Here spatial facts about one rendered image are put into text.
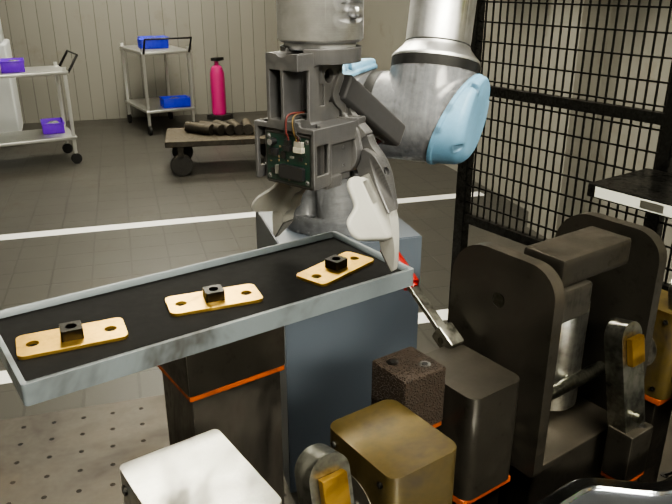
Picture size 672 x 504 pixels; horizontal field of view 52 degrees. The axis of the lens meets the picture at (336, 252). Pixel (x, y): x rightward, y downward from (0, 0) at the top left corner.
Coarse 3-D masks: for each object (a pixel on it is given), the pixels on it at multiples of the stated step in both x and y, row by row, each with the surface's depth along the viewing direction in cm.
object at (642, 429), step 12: (612, 432) 73; (636, 432) 73; (648, 432) 73; (612, 444) 74; (624, 444) 72; (636, 444) 72; (648, 444) 74; (612, 456) 74; (624, 456) 73; (636, 456) 73; (612, 468) 74; (624, 468) 73; (636, 468) 74; (624, 480) 74; (636, 480) 76
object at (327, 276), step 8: (336, 256) 70; (344, 256) 72; (352, 256) 72; (360, 256) 72; (320, 264) 70; (328, 264) 69; (336, 264) 68; (344, 264) 69; (352, 264) 70; (360, 264) 70; (368, 264) 71; (304, 272) 68; (312, 272) 68; (320, 272) 68; (328, 272) 68; (336, 272) 68; (344, 272) 68; (352, 272) 69; (304, 280) 67; (312, 280) 66; (320, 280) 66; (328, 280) 66; (336, 280) 67
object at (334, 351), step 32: (256, 224) 109; (416, 256) 97; (320, 320) 97; (352, 320) 98; (384, 320) 100; (416, 320) 101; (288, 352) 97; (320, 352) 98; (352, 352) 100; (384, 352) 102; (288, 384) 99; (320, 384) 100; (352, 384) 102; (288, 416) 101; (320, 416) 102; (288, 448) 103; (288, 480) 106
